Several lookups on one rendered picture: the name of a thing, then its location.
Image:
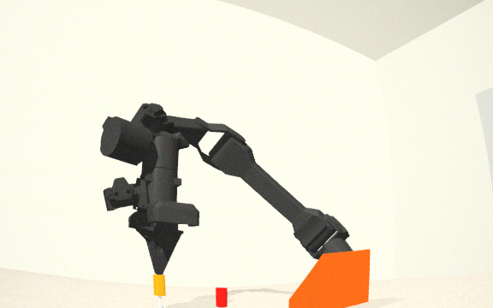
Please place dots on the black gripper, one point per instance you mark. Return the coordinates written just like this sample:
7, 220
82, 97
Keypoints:
158, 224

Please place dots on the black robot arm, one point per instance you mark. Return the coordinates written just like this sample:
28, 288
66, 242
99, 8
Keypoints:
155, 138

